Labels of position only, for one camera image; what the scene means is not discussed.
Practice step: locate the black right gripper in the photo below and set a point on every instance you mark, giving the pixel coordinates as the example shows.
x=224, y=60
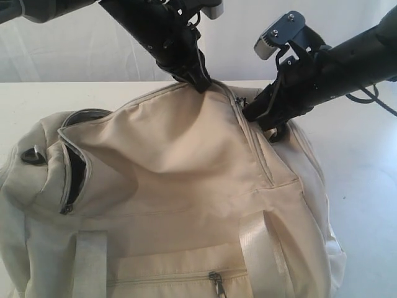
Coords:
x=302, y=82

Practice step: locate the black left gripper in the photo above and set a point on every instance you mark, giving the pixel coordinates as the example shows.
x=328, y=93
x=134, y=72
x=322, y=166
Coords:
x=163, y=28

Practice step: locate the beige fabric duffel bag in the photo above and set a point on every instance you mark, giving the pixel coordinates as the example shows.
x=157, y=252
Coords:
x=175, y=194

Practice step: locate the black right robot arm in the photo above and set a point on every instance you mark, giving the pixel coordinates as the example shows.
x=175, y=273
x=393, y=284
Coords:
x=364, y=60

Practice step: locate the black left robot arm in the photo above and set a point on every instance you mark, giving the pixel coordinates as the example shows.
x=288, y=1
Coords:
x=44, y=11

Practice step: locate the white backdrop curtain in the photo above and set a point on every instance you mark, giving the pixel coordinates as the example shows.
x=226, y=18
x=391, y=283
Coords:
x=88, y=45

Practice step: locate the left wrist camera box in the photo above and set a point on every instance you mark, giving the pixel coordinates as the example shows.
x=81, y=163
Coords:
x=213, y=9

